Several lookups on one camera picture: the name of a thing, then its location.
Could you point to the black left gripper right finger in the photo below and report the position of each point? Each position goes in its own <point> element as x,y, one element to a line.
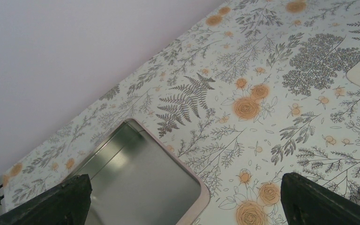
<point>307,203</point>

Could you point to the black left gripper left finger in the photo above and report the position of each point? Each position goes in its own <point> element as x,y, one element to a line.
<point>67,203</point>

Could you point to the empty silver metal tray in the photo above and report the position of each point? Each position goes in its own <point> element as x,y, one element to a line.
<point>136,180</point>

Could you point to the floral paper table cover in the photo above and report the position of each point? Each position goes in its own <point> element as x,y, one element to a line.
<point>256,89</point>

